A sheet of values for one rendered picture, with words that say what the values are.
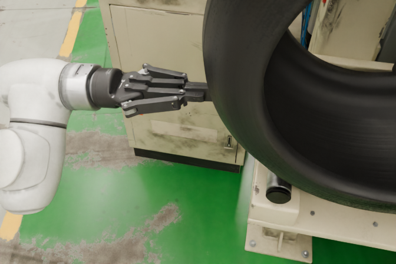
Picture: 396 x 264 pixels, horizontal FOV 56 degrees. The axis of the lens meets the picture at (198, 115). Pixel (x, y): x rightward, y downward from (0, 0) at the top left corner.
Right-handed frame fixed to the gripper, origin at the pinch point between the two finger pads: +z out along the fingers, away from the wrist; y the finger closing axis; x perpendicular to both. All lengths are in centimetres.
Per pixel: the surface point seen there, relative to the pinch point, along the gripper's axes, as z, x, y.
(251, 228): 2, 103, 30
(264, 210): 11.0, 20.0, -10.1
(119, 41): -45, 27, 55
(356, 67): 28.7, 12.5, 24.3
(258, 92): 10.3, -11.5, -12.4
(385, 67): 34.8, 12.8, 25.0
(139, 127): -49, 73, 56
